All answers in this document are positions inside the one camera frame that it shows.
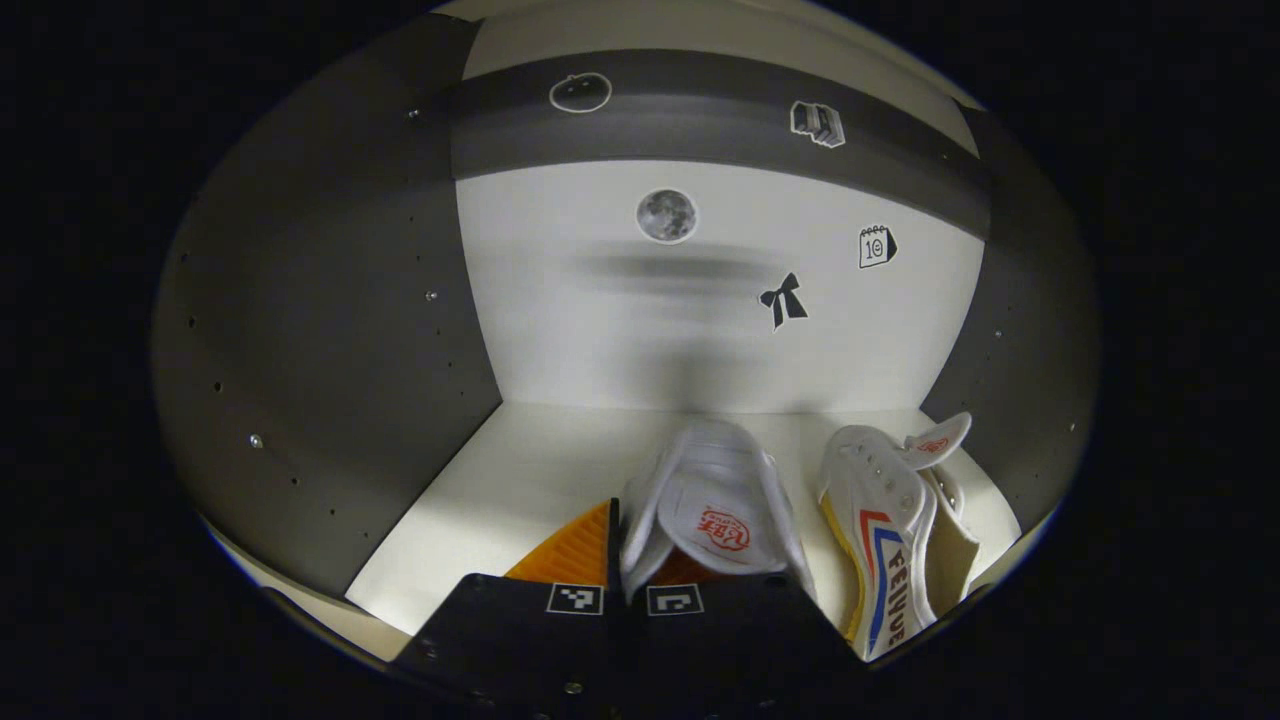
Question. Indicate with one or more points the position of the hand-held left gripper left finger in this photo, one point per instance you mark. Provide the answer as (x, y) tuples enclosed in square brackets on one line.
[(540, 640)]

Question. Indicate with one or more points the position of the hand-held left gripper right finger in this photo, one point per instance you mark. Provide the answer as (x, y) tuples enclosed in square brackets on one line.
[(740, 650)]

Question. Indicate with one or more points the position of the white striped canvas shoe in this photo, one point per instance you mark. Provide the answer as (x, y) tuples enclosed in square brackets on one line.
[(720, 480), (880, 500)]

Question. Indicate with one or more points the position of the white grey shoe cabinet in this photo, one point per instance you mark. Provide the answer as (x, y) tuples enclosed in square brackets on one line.
[(600, 320)]

